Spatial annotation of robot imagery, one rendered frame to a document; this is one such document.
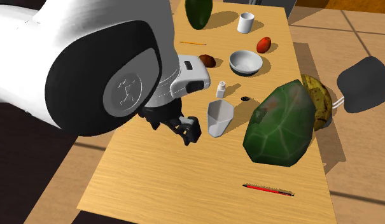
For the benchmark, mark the dark green avocado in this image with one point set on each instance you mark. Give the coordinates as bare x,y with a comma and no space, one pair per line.
198,12

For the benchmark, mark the wooden table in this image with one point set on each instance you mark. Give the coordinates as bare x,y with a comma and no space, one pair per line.
167,180

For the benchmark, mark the red tomato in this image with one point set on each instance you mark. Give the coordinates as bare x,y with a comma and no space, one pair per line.
263,45

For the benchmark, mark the white cup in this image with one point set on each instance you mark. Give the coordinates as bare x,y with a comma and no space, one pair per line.
245,22

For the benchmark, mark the white measuring jug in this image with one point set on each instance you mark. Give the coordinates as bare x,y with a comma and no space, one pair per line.
219,118

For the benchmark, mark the white bowl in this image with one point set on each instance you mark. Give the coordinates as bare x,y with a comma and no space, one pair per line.
245,62

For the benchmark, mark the small black object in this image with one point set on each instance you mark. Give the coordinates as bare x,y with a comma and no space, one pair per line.
246,98

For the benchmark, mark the brown round fruit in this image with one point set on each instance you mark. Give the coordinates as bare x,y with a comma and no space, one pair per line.
208,60

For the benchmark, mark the spotted yellow banana bunch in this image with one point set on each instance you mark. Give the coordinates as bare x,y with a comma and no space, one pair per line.
321,99

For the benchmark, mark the black chair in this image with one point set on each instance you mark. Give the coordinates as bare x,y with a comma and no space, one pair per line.
364,83

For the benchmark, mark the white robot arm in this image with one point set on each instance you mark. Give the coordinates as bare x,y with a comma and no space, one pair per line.
71,46

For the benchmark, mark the white salt shaker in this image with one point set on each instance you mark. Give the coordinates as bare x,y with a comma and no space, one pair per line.
221,90

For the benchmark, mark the large green melon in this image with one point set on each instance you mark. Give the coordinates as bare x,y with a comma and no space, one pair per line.
280,124

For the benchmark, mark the red pen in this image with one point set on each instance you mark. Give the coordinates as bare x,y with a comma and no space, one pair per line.
268,189

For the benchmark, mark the orange pencil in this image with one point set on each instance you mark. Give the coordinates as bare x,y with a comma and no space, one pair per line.
192,43

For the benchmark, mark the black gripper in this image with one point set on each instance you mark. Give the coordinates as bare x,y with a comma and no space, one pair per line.
162,111

